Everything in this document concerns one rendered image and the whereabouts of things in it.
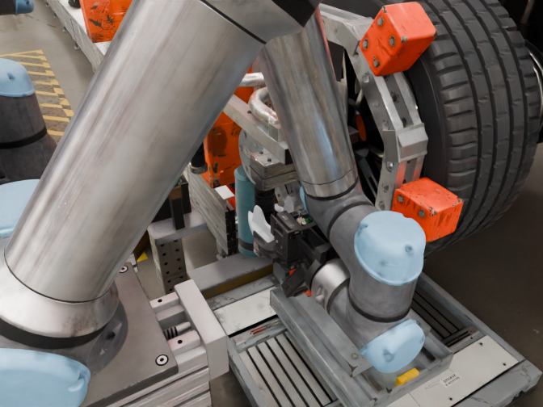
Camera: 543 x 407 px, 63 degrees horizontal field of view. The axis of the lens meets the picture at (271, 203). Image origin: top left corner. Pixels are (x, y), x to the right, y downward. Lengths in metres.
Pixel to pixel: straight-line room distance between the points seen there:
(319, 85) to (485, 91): 0.43
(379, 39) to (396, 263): 0.41
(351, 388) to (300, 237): 0.79
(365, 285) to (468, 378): 1.10
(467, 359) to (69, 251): 1.43
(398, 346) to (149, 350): 0.31
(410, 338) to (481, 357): 1.10
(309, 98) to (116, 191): 0.24
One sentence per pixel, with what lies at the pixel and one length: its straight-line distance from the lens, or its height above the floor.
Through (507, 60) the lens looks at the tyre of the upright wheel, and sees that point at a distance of 0.92.
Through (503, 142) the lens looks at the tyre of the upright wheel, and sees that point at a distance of 0.90.
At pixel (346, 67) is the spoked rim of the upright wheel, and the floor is 0.99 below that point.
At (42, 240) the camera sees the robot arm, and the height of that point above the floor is 1.11.
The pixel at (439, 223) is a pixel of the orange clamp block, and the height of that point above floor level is 0.86.
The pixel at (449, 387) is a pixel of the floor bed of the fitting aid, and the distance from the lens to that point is 1.55.
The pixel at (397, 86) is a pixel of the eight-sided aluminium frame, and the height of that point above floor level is 1.03.
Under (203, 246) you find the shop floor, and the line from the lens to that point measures 2.02.
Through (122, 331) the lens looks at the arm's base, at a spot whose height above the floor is 0.84.
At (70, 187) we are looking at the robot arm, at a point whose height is 1.14.
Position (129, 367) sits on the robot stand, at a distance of 0.62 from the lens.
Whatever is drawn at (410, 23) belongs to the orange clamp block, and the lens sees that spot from 0.76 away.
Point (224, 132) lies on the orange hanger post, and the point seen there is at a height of 0.71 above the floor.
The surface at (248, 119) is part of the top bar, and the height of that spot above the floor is 0.98.
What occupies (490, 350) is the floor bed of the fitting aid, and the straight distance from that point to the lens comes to 1.68.
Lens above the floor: 1.31
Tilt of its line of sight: 35 degrees down
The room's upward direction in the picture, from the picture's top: straight up
